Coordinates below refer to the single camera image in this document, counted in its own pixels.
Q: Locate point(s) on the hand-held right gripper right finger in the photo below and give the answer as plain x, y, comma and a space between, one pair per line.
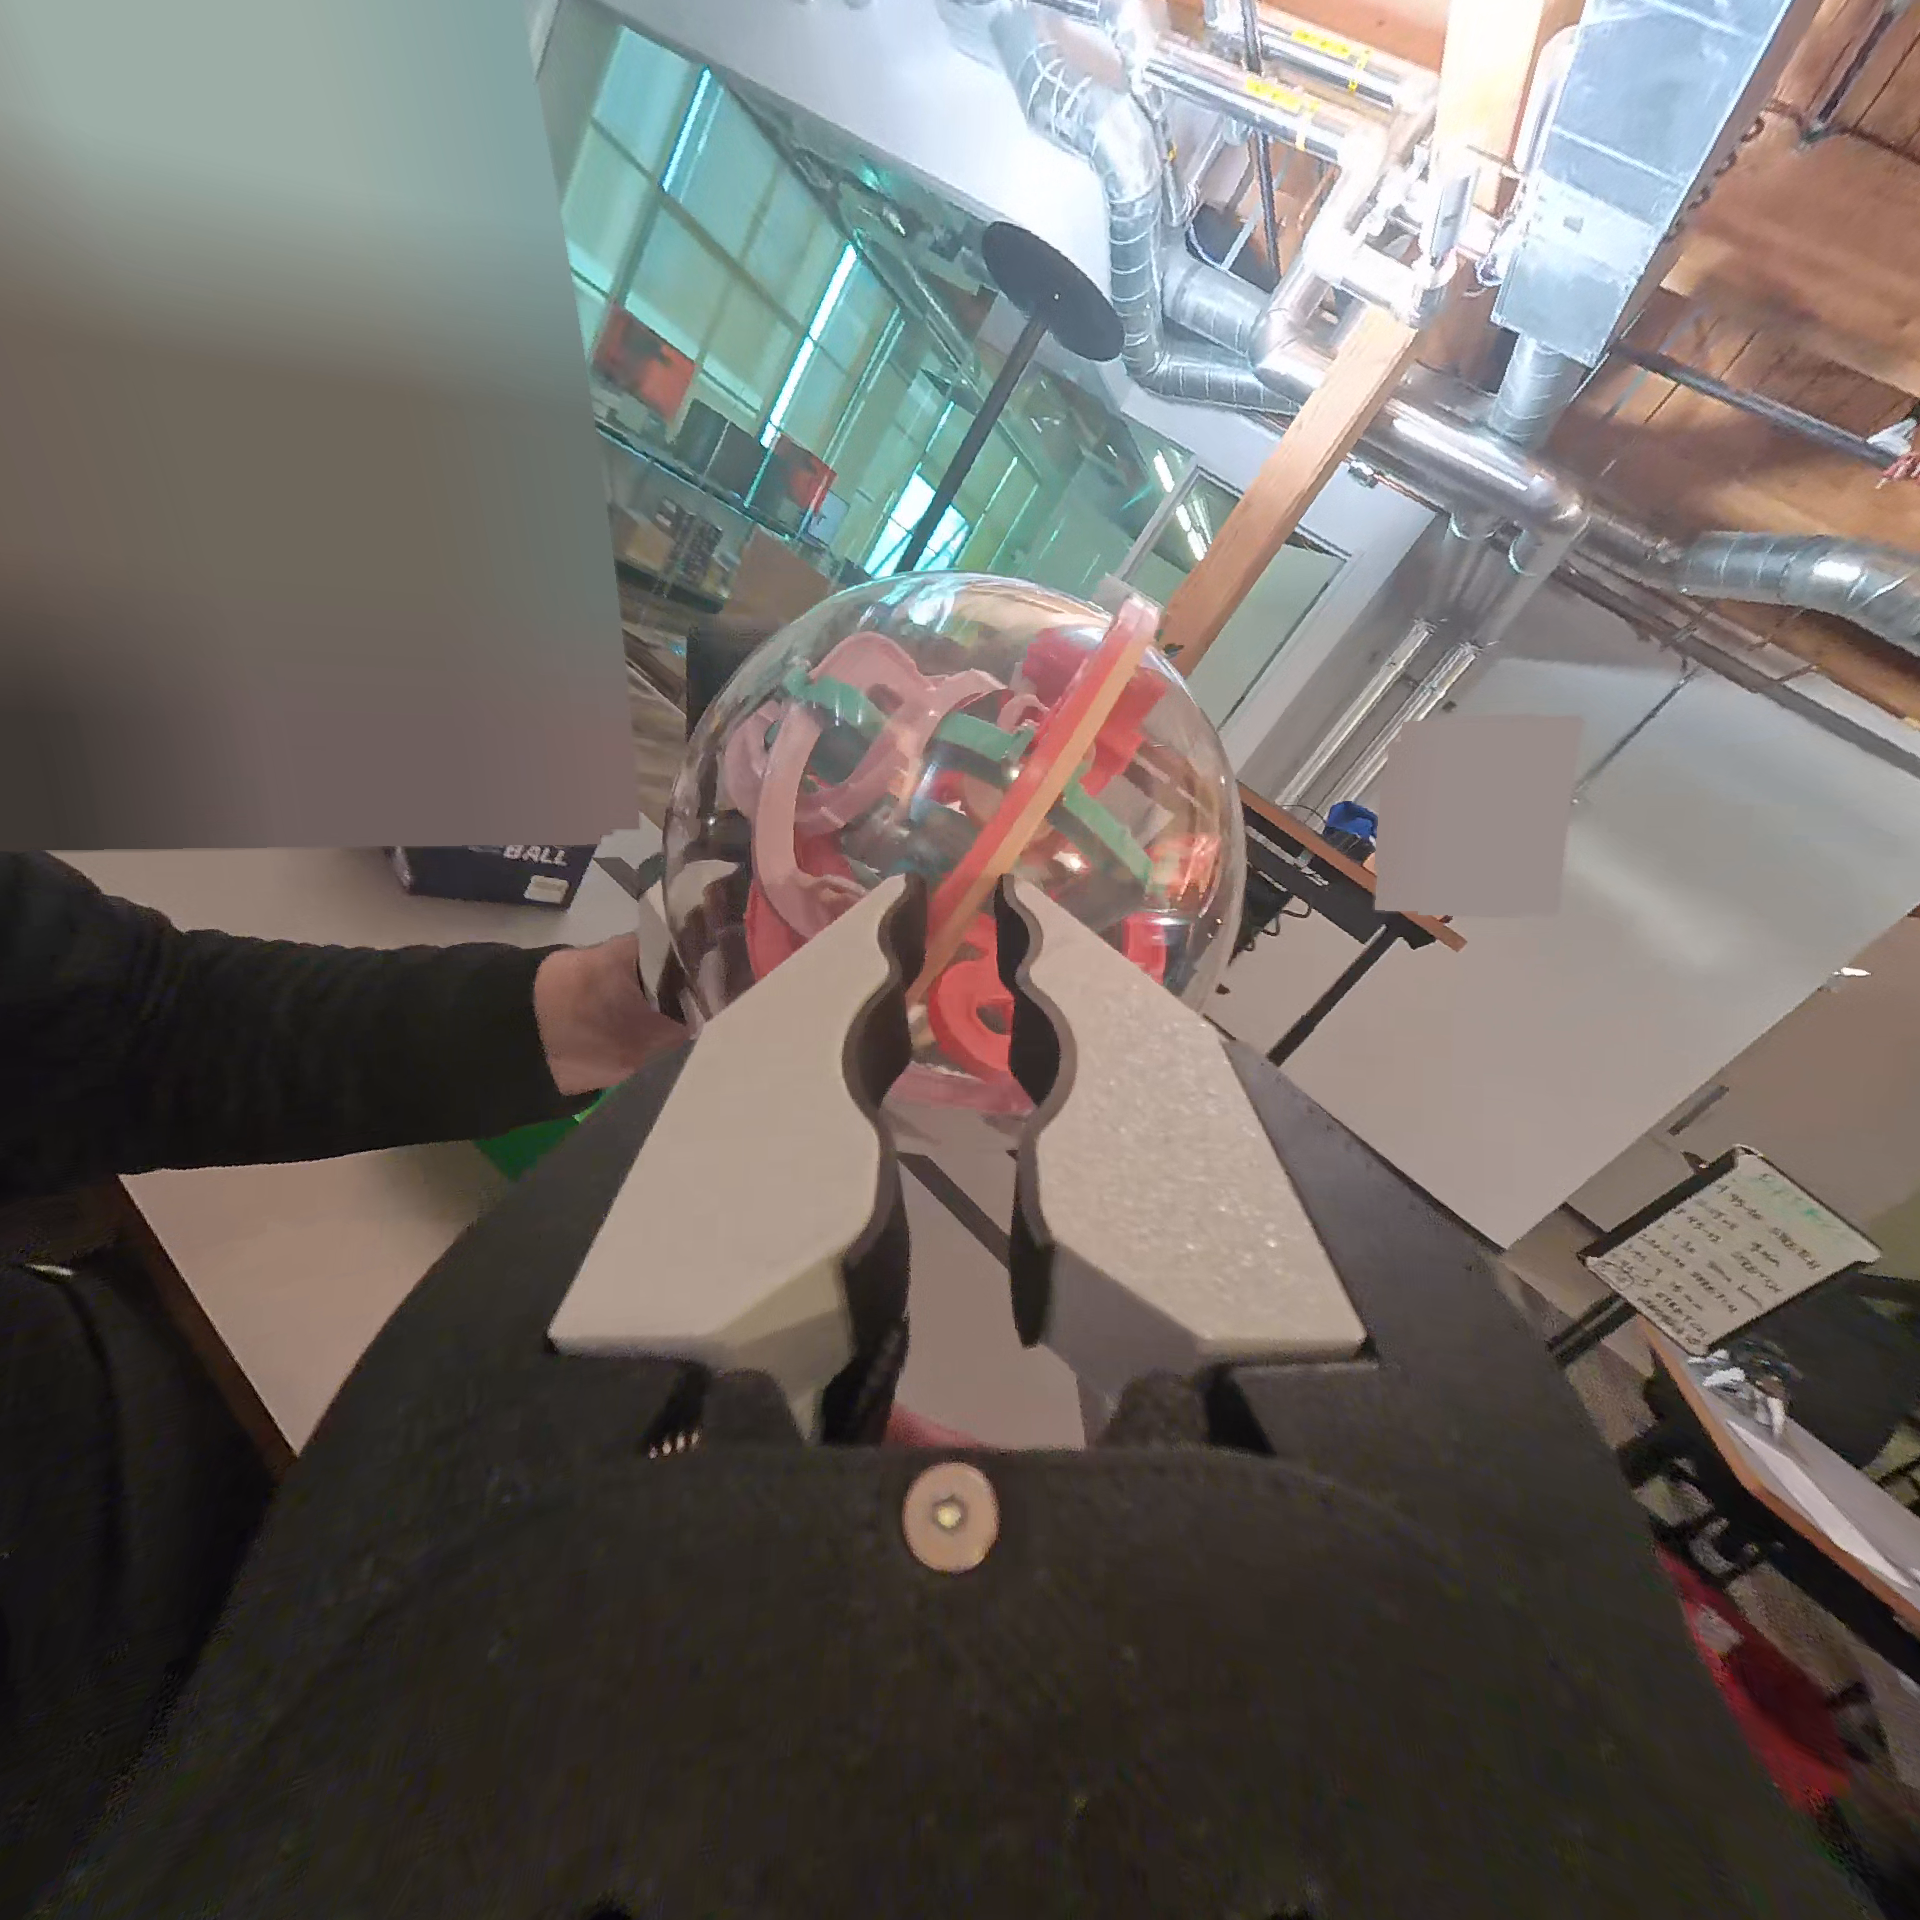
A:
1184, 1200

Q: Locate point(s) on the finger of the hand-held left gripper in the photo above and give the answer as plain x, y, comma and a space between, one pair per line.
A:
657, 961

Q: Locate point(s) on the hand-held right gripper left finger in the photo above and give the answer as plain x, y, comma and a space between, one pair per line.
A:
734, 1200

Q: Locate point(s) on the clear maze ball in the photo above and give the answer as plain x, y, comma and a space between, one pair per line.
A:
961, 750

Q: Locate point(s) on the person's left forearm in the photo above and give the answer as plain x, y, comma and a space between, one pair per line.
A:
254, 1020

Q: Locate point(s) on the person's left hand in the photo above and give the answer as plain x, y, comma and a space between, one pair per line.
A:
600, 1013

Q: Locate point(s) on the dark blue toy box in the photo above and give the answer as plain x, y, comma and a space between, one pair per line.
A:
481, 873

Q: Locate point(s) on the green plastic bin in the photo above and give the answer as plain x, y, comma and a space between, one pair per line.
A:
534, 1141

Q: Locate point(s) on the wooden desk with black legs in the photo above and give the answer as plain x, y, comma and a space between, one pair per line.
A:
1319, 885

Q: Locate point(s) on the handwritten whiteboard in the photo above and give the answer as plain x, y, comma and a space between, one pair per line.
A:
1724, 1253

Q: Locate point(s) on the wooden side table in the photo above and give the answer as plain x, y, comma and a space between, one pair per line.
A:
1800, 1484

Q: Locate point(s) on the person's dark clothing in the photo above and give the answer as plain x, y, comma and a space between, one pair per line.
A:
107, 1500

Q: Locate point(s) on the black floor lamp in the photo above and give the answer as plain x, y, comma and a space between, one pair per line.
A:
1036, 301

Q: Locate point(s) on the silver round ventilation ducts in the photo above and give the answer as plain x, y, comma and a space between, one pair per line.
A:
1200, 301

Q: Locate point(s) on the wooden post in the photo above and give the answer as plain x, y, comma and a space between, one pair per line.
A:
1289, 481

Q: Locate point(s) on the rectangular metal air duct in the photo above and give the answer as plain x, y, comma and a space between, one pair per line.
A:
1636, 166

